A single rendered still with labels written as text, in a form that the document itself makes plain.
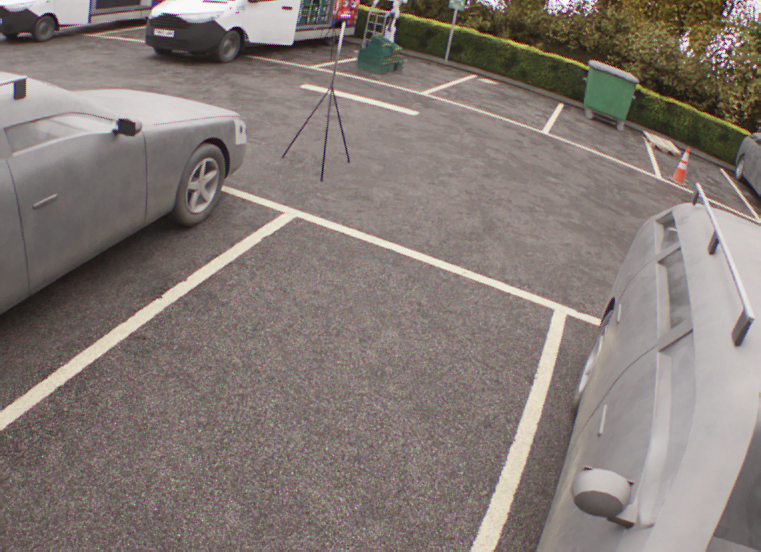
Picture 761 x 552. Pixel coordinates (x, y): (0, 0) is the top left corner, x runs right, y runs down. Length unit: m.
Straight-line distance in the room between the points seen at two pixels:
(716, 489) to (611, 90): 12.50
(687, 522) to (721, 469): 0.19
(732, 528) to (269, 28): 11.10
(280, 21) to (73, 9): 6.12
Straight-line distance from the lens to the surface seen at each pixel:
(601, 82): 13.67
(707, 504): 1.63
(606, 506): 1.54
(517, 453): 3.18
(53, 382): 3.23
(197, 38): 10.96
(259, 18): 11.56
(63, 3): 15.37
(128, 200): 3.84
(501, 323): 4.17
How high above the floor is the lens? 2.12
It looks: 28 degrees down
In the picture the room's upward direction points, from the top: 11 degrees clockwise
